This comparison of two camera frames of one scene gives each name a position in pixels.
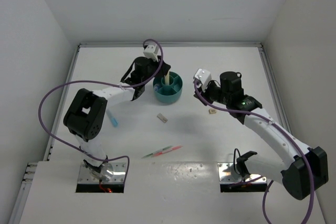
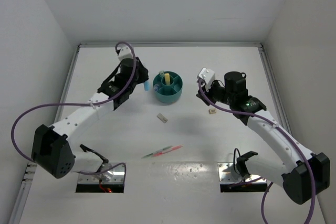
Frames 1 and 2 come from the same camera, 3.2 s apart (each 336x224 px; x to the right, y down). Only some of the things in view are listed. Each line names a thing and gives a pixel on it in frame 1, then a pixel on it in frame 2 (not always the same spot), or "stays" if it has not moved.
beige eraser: (160, 116) stays
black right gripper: (210, 83) stays
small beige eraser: (212, 111) stays
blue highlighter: (112, 118) -> (146, 85)
